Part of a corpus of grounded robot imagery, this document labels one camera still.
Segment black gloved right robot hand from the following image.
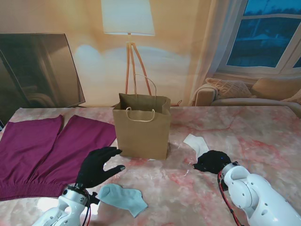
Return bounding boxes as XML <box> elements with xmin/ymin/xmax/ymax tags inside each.
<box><xmin>192</xmin><ymin>150</ymin><xmax>232</xmax><ymax>175</ymax></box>

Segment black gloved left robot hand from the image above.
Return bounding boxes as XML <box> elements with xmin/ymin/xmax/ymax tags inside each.
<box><xmin>75</xmin><ymin>146</ymin><xmax>127</xmax><ymax>188</ymax></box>

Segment white sock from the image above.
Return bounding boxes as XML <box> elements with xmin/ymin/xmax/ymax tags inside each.
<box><xmin>183</xmin><ymin>133</ymin><xmax>209</xmax><ymax>156</ymax></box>

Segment light blue sock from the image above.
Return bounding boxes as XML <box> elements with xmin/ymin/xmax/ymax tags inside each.
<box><xmin>97</xmin><ymin>183</ymin><xmax>149</xmax><ymax>218</ymax></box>

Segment kraft paper bag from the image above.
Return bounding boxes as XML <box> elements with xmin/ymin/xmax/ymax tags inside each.
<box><xmin>112</xmin><ymin>73</ymin><xmax>172</xmax><ymax>161</ymax></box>

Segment purple shorts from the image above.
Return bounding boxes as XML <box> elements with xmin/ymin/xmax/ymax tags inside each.
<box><xmin>0</xmin><ymin>114</ymin><xmax>117</xmax><ymax>202</ymax></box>

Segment beige sofa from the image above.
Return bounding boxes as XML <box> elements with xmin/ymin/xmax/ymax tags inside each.
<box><xmin>192</xmin><ymin>77</ymin><xmax>301</xmax><ymax>111</ymax></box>

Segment knitted beige cushion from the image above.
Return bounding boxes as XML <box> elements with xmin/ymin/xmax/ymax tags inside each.
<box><xmin>206</xmin><ymin>78</ymin><xmax>257</xmax><ymax>99</ymax></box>

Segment plain tan cushion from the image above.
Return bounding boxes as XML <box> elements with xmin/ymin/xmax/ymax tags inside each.
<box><xmin>250</xmin><ymin>77</ymin><xmax>301</xmax><ymax>99</ymax></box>

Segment flat screen television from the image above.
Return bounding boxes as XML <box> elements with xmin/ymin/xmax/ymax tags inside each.
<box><xmin>0</xmin><ymin>33</ymin><xmax>86</xmax><ymax>118</ymax></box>

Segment sheer white curtain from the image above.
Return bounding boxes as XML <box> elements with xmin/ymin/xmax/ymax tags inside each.
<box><xmin>185</xmin><ymin>0</ymin><xmax>247</xmax><ymax>106</ymax></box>

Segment white framed window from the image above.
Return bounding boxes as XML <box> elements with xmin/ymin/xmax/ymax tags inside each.
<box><xmin>216</xmin><ymin>0</ymin><xmax>301</xmax><ymax>76</ymax></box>

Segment tripod floor lamp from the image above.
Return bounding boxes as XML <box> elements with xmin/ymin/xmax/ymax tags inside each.
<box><xmin>101</xmin><ymin>0</ymin><xmax>155</xmax><ymax>96</ymax></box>

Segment red right wrist cable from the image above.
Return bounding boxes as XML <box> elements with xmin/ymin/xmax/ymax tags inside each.
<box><xmin>217</xmin><ymin>169</ymin><xmax>245</xmax><ymax>226</ymax></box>

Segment red wrist cable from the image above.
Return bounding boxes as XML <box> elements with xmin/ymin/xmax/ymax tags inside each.
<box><xmin>82</xmin><ymin>188</ymin><xmax>92</xmax><ymax>226</ymax></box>
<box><xmin>217</xmin><ymin>169</ymin><xmax>245</xmax><ymax>226</ymax></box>

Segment red left wrist cable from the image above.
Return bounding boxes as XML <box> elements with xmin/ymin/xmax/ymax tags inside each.
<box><xmin>82</xmin><ymin>188</ymin><xmax>92</xmax><ymax>226</ymax></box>

